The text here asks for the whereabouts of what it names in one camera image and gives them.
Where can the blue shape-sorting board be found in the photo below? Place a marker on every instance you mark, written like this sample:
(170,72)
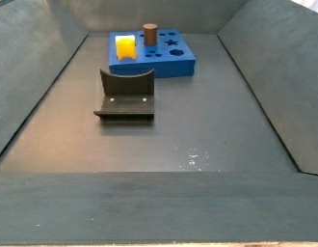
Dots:
(169,58)

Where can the black curved holder stand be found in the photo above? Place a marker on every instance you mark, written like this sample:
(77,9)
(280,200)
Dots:
(128,95)

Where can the yellow arch block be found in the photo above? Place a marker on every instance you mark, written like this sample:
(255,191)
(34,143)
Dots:
(125,46)

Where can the brown cylinder peg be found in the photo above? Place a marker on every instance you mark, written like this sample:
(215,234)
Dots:
(149,29)

